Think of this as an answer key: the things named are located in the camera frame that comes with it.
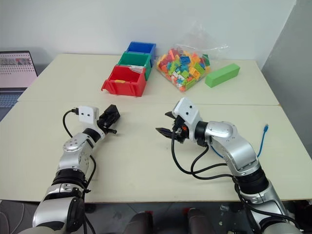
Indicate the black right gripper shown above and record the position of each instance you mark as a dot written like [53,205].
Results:
[180,132]

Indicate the clear plastic wrapper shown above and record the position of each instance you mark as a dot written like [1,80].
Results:
[137,69]

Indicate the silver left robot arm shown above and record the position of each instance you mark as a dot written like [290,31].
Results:
[73,156]

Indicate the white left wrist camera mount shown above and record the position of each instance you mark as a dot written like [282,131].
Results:
[86,113]

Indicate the open laptop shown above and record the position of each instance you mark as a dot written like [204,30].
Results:
[14,70]

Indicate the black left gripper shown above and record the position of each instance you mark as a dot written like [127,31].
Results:
[103,122]

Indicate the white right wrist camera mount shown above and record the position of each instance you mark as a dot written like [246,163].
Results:
[189,112]

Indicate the green plastic bin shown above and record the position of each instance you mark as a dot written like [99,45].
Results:
[135,58]

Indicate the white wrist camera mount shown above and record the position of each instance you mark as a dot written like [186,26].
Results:
[86,113]
[189,112]

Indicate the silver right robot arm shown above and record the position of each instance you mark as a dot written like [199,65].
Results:
[234,146]

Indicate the small yellow piece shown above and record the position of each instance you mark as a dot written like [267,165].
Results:
[120,81]

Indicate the clear bag of toy bricks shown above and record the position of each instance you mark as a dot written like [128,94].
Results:
[185,69]

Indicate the green rectangular block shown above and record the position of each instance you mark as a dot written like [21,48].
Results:
[220,75]

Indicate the blue plastic bin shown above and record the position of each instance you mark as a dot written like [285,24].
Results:
[141,46]

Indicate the red plastic bin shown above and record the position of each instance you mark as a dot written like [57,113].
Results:
[126,89]

